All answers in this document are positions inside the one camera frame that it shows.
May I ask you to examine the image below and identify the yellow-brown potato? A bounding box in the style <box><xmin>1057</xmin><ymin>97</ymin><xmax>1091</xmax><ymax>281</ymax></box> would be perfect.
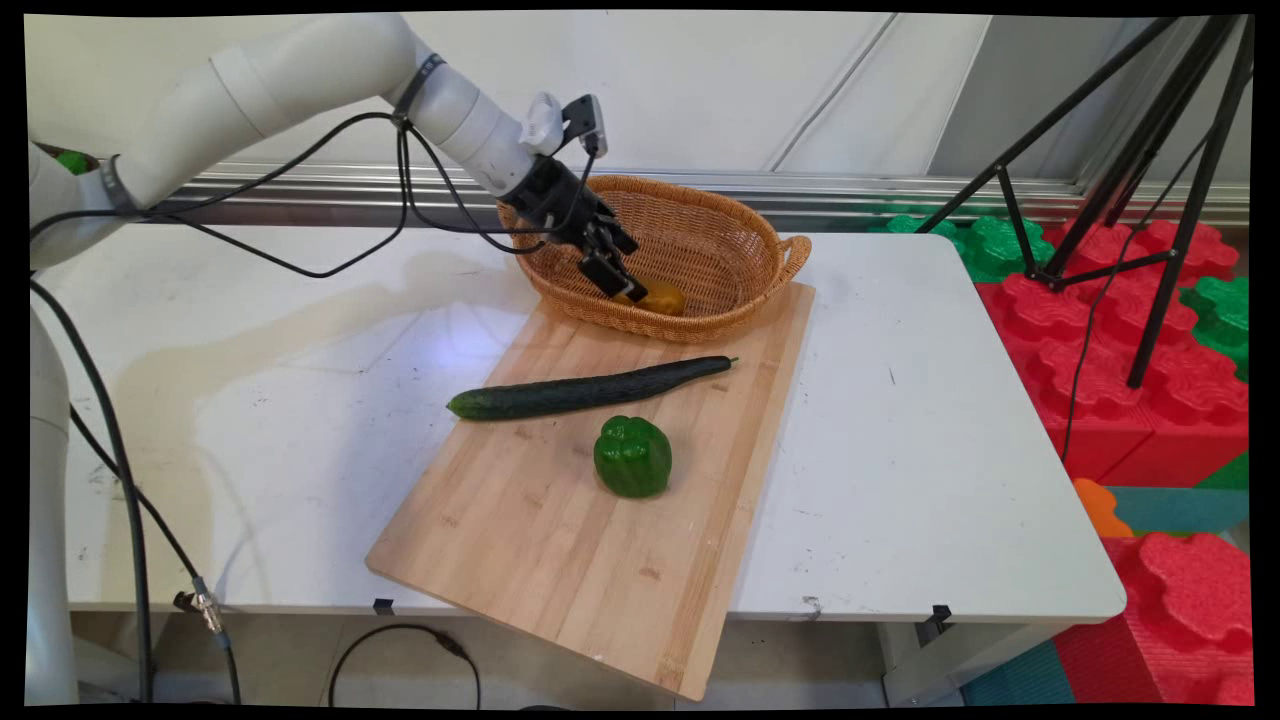
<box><xmin>615</xmin><ymin>278</ymin><xmax>688</xmax><ymax>318</ymax></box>

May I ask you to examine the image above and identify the aluminium wall rail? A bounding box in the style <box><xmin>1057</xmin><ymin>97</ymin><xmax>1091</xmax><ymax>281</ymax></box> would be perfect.
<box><xmin>165</xmin><ymin>164</ymin><xmax>1251</xmax><ymax>230</ymax></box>

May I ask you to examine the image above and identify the wooden cutting board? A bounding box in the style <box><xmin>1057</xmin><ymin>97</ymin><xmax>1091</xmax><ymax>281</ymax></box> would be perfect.
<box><xmin>365</xmin><ymin>282</ymin><xmax>817</xmax><ymax>701</ymax></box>

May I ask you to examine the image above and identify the black camera tripod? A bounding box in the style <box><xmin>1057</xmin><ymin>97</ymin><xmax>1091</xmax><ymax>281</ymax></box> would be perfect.
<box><xmin>915</xmin><ymin>15</ymin><xmax>1256</xmax><ymax>391</ymax></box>

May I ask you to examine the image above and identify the woven wicker basket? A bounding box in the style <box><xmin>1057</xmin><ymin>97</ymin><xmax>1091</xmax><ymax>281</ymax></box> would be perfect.
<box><xmin>497</xmin><ymin>173</ymin><xmax>813</xmax><ymax>347</ymax></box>

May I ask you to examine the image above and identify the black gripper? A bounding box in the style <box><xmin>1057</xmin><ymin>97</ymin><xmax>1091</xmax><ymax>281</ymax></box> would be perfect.
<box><xmin>512</xmin><ymin>153</ymin><xmax>650</xmax><ymax>304</ymax></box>

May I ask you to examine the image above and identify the black cable with metal connector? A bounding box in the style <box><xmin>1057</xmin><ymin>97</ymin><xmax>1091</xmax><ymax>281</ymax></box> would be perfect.
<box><xmin>68</xmin><ymin>404</ymin><xmax>244</xmax><ymax>704</ymax></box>

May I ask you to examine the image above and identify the thick black cable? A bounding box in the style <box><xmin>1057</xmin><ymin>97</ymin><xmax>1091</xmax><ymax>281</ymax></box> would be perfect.
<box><xmin>30</xmin><ymin>278</ymin><xmax>154</xmax><ymax>703</ymax></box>

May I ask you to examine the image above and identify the black looped cable under table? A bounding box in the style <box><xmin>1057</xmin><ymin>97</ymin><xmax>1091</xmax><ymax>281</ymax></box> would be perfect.
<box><xmin>327</xmin><ymin>622</ymin><xmax>484</xmax><ymax>709</ymax></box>

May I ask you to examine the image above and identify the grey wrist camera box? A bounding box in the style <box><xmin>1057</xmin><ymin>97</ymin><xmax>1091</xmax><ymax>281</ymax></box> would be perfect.
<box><xmin>561</xmin><ymin>94</ymin><xmax>609</xmax><ymax>160</ymax></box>

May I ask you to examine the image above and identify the green bell pepper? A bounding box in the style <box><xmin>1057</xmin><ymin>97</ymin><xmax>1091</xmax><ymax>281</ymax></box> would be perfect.
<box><xmin>593</xmin><ymin>415</ymin><xmax>674</xmax><ymax>500</ymax></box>

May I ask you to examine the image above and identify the large red foam block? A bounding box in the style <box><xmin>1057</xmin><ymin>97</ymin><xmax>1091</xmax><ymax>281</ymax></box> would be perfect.
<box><xmin>975</xmin><ymin>220</ymin><xmax>1251</xmax><ymax>487</ymax></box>

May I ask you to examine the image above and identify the thin black tripod cable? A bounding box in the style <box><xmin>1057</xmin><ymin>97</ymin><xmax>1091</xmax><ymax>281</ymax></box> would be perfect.
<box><xmin>1058</xmin><ymin>130</ymin><xmax>1216</xmax><ymax>467</ymax></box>

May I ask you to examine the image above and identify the long dark green cucumber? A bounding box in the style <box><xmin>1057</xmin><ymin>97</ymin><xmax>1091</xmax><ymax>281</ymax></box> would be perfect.
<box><xmin>445</xmin><ymin>355</ymin><xmax>740</xmax><ymax>422</ymax></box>

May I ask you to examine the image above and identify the teal foam mat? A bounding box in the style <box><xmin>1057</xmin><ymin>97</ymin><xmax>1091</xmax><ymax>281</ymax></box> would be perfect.
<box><xmin>1105</xmin><ymin>486</ymin><xmax>1251</xmax><ymax>537</ymax></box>

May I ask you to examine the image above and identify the green foam block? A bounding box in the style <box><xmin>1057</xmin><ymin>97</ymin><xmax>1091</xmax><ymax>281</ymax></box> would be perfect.
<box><xmin>868</xmin><ymin>205</ymin><xmax>1057</xmax><ymax>285</ymax></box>
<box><xmin>1180</xmin><ymin>275</ymin><xmax>1252</xmax><ymax>383</ymax></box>

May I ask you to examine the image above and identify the black velcro arm strap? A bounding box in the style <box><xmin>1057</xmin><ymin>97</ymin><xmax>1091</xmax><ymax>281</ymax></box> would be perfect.
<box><xmin>393</xmin><ymin>52</ymin><xmax>447</xmax><ymax>123</ymax></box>

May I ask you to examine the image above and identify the orange foam piece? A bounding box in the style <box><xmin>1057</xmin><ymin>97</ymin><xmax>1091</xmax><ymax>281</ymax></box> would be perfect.
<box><xmin>1071</xmin><ymin>478</ymin><xmax>1137</xmax><ymax>540</ymax></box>

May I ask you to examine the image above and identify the white table leg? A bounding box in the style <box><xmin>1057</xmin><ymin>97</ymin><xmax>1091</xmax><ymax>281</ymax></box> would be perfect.
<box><xmin>880</xmin><ymin>618</ymin><xmax>1063</xmax><ymax>708</ymax></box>

